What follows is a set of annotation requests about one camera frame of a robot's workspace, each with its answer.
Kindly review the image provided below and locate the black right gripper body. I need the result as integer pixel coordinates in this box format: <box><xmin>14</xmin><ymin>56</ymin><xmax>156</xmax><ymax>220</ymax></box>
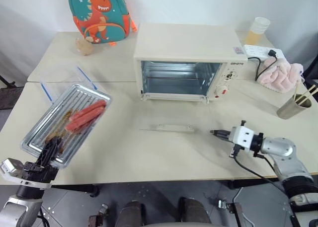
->
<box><xmin>229</xmin><ymin>120</ymin><xmax>247</xmax><ymax>159</ymax></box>

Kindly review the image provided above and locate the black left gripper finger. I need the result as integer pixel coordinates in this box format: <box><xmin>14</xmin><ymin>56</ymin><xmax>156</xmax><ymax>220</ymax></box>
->
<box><xmin>51</xmin><ymin>136</ymin><xmax>65</xmax><ymax>163</ymax></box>
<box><xmin>36</xmin><ymin>138</ymin><xmax>55</xmax><ymax>167</ymax></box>

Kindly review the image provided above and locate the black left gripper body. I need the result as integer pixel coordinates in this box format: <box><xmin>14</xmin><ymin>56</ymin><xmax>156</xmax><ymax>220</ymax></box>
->
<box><xmin>23</xmin><ymin>161</ymin><xmax>60</xmax><ymax>185</ymax></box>

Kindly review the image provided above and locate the silver metal baking tray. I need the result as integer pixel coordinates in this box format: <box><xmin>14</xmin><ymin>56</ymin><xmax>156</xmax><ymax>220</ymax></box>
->
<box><xmin>20</xmin><ymin>83</ymin><xmax>113</xmax><ymax>169</ymax></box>

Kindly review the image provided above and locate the glass toaster oven door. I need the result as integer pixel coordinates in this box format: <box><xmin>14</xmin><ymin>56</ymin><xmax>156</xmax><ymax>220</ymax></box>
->
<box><xmin>138</xmin><ymin>95</ymin><xmax>215</xmax><ymax>135</ymax></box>

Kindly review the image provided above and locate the pink sausage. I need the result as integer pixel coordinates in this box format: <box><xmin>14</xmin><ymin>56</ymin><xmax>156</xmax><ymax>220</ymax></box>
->
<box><xmin>65</xmin><ymin>112</ymin><xmax>100</xmax><ymax>134</ymax></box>
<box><xmin>80</xmin><ymin>99</ymin><xmax>108</xmax><ymax>114</ymax></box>
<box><xmin>69</xmin><ymin>104</ymin><xmax>106</xmax><ymax>122</ymax></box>

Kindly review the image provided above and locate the cream toaster oven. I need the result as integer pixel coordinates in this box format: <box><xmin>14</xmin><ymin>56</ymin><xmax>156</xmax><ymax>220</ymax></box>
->
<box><xmin>133</xmin><ymin>22</ymin><xmax>248</xmax><ymax>104</ymax></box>

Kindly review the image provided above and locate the table leg caster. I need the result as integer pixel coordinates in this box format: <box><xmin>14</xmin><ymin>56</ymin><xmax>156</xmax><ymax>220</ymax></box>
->
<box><xmin>217</xmin><ymin>199</ymin><xmax>249</xmax><ymax>227</ymax></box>
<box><xmin>87</xmin><ymin>203</ymin><xmax>110</xmax><ymax>227</ymax></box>

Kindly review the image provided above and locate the clear container with blue clips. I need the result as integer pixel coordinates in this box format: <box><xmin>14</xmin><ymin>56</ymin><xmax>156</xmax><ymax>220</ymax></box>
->
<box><xmin>39</xmin><ymin>64</ymin><xmax>99</xmax><ymax>105</ymax></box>

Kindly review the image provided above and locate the metal cup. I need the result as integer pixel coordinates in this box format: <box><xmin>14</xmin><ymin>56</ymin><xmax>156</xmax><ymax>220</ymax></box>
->
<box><xmin>276</xmin><ymin>93</ymin><xmax>313</xmax><ymax>120</ymax></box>

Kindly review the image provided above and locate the dark rounded shape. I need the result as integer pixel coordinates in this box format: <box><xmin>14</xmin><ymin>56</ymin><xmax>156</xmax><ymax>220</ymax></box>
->
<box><xmin>118</xmin><ymin>199</ymin><xmax>148</xmax><ymax>227</ymax></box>
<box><xmin>177</xmin><ymin>196</ymin><xmax>212</xmax><ymax>224</ymax></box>

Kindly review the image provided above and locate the black stand leg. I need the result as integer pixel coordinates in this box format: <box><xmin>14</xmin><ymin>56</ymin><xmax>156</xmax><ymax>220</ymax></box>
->
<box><xmin>0</xmin><ymin>74</ymin><xmax>16</xmax><ymax>89</ymax></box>

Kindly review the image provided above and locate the pink fluffy towel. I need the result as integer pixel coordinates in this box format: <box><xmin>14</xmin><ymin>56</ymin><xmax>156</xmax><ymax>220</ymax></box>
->
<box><xmin>256</xmin><ymin>58</ymin><xmax>305</xmax><ymax>94</ymax></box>

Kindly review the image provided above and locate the wooden chopstick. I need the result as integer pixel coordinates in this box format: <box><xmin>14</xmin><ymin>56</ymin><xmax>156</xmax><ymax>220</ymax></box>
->
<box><xmin>293</xmin><ymin>80</ymin><xmax>318</xmax><ymax>105</ymax></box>
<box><xmin>293</xmin><ymin>84</ymin><xmax>317</xmax><ymax>104</ymax></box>

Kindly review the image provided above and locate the white power strip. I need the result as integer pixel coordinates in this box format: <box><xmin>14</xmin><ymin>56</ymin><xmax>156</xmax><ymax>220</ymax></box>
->
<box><xmin>242</xmin><ymin>44</ymin><xmax>287</xmax><ymax>62</ymax></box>

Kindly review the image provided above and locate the small beige plush toy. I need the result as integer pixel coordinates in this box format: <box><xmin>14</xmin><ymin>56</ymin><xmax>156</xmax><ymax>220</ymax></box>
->
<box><xmin>75</xmin><ymin>37</ymin><xmax>93</xmax><ymax>57</ymax></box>

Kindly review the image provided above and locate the plastic cup with yellow liquid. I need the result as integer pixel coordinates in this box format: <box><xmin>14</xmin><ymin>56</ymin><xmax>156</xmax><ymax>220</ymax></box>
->
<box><xmin>244</xmin><ymin>16</ymin><xmax>271</xmax><ymax>46</ymax></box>

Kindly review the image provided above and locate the teal dinosaur backpack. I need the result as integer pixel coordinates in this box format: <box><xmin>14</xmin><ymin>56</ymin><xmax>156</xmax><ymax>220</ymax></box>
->
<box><xmin>69</xmin><ymin>0</ymin><xmax>138</xmax><ymax>48</ymax></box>

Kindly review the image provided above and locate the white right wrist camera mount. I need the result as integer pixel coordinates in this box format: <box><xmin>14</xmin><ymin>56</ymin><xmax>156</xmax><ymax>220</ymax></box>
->
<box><xmin>228</xmin><ymin>125</ymin><xmax>259</xmax><ymax>152</ymax></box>

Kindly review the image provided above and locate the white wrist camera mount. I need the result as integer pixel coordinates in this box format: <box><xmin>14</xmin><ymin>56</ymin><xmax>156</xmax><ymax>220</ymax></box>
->
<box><xmin>228</xmin><ymin>125</ymin><xmax>259</xmax><ymax>152</ymax></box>
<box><xmin>0</xmin><ymin>157</ymin><xmax>53</xmax><ymax>190</ymax></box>

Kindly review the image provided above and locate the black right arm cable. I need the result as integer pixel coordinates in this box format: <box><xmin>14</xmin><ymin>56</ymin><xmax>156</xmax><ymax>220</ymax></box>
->
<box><xmin>233</xmin><ymin>147</ymin><xmax>295</xmax><ymax>202</ymax></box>

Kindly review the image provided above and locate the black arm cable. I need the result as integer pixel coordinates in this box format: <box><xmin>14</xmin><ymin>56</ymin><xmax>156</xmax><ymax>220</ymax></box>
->
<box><xmin>233</xmin><ymin>147</ymin><xmax>295</xmax><ymax>202</ymax></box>
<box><xmin>36</xmin><ymin>208</ymin><xmax>51</xmax><ymax>227</ymax></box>

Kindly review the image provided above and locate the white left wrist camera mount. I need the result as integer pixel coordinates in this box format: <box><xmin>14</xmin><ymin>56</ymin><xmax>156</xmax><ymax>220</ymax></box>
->
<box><xmin>0</xmin><ymin>157</ymin><xmax>53</xmax><ymax>190</ymax></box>

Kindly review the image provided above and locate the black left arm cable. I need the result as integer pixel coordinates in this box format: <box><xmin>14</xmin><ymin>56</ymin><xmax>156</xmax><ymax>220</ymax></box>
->
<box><xmin>36</xmin><ymin>208</ymin><xmax>51</xmax><ymax>227</ymax></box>

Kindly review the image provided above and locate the black plug with cable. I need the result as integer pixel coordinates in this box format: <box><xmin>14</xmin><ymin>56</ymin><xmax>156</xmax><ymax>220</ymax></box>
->
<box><xmin>247</xmin><ymin>49</ymin><xmax>278</xmax><ymax>82</ymax></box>

